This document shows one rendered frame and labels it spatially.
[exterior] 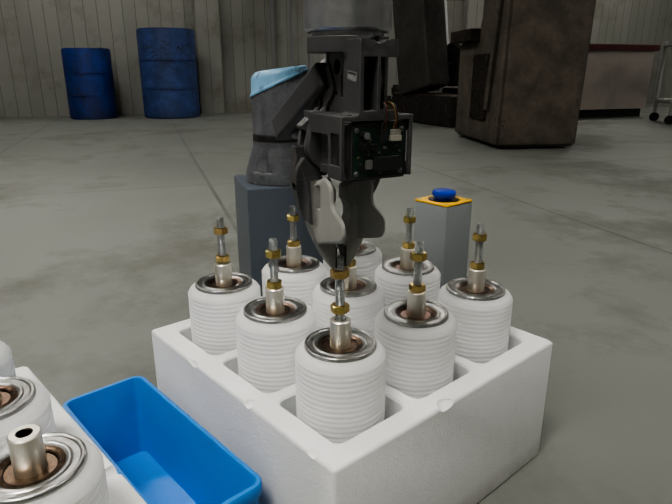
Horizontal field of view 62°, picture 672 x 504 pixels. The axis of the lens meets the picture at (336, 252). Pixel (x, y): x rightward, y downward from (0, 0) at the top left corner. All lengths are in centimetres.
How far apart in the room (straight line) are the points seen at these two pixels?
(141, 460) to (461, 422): 45
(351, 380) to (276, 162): 68
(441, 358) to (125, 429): 46
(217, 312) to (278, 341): 12
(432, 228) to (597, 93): 640
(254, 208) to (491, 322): 58
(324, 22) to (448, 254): 57
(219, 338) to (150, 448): 21
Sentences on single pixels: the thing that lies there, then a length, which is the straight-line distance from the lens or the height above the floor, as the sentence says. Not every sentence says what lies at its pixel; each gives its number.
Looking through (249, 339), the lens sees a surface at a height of 23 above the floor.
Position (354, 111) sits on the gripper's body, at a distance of 47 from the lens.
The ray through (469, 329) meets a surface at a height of 21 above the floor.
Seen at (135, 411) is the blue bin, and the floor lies 7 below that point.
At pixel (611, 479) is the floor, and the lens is 90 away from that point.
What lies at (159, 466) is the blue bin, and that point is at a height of 0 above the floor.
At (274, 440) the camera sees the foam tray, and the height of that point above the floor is 16.
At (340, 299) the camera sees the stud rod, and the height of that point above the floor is 30.
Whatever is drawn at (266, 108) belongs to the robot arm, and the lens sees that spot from 116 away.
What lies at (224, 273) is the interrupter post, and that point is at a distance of 76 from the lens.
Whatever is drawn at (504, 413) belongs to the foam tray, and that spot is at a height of 12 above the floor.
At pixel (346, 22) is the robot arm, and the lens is 48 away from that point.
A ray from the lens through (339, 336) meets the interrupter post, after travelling 58.
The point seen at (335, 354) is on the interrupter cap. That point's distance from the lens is 57.
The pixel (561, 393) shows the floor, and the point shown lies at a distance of 106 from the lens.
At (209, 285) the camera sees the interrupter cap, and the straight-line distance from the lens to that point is 77.
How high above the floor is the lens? 52
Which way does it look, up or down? 18 degrees down
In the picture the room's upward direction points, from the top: straight up
